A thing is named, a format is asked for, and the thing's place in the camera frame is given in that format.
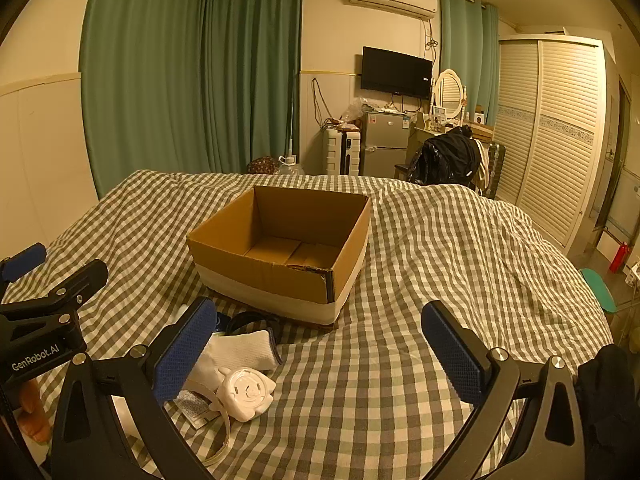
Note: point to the small printed packet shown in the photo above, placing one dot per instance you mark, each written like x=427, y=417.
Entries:
x=194, y=407

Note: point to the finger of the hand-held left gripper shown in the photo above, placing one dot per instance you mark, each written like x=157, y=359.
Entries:
x=22, y=260
x=80, y=280

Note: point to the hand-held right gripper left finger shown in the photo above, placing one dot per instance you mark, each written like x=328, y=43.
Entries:
x=184, y=352

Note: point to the brown cardboard box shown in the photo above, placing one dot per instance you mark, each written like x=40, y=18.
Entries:
x=280, y=260

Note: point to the black jacket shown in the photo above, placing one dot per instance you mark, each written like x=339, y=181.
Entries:
x=447, y=157

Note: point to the white sock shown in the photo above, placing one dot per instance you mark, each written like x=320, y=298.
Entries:
x=240, y=355

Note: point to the green curtain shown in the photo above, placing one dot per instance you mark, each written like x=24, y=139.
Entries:
x=467, y=55
x=145, y=75
x=252, y=70

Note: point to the white louvered wardrobe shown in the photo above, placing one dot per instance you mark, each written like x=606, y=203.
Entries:
x=550, y=125

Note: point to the dark hard suitcase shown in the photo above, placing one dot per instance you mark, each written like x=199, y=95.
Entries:
x=495, y=170

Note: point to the white animal-shaped gadget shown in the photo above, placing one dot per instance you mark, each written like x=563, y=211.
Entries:
x=246, y=392

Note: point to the person's left hand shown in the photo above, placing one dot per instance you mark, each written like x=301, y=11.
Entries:
x=36, y=412

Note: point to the white oval mirror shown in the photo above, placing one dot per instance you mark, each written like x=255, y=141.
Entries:
x=448, y=92

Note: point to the white ribbed suitcase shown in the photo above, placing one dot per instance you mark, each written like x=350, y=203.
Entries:
x=341, y=152

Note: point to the dark cloth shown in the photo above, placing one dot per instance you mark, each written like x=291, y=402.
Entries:
x=610, y=410

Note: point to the cream dressing table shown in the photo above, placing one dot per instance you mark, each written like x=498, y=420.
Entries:
x=420, y=135

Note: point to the black wall television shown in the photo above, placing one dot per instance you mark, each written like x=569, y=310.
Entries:
x=397, y=71

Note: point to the white water pump tube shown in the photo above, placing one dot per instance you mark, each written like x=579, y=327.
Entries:
x=291, y=130

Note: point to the clear water jug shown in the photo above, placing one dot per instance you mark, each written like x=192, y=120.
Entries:
x=291, y=167

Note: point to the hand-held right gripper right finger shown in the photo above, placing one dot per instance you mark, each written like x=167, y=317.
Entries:
x=455, y=355

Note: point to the brown patterned bag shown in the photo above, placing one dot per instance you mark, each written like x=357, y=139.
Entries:
x=261, y=166

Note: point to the silver mini fridge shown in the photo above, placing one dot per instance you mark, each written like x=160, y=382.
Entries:
x=385, y=145

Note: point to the dark wooden chair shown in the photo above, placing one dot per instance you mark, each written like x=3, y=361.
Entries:
x=400, y=170

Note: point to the red fire extinguisher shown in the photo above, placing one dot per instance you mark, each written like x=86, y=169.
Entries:
x=619, y=256

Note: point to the clear plastic bag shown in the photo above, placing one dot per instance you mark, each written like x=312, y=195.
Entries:
x=359, y=110

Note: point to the green stool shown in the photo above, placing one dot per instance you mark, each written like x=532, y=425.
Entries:
x=597, y=287

